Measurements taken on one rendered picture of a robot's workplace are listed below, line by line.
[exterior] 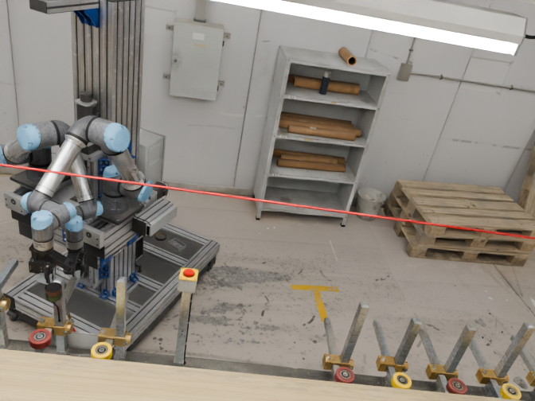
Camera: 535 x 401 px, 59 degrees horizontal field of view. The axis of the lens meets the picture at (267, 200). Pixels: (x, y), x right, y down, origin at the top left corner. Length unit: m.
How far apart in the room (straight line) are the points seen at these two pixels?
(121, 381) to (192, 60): 2.81
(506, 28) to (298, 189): 3.90
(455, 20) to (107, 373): 1.65
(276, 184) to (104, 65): 2.76
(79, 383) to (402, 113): 3.84
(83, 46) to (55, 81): 2.02
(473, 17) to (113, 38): 1.72
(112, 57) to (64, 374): 1.43
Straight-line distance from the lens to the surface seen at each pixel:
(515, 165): 5.80
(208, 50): 4.12
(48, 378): 2.04
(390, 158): 5.09
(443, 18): 1.19
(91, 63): 2.62
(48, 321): 2.27
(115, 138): 2.11
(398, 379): 2.24
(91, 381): 2.00
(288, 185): 4.93
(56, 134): 2.39
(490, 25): 1.23
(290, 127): 4.22
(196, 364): 2.31
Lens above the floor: 2.47
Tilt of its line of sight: 30 degrees down
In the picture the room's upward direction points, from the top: 11 degrees clockwise
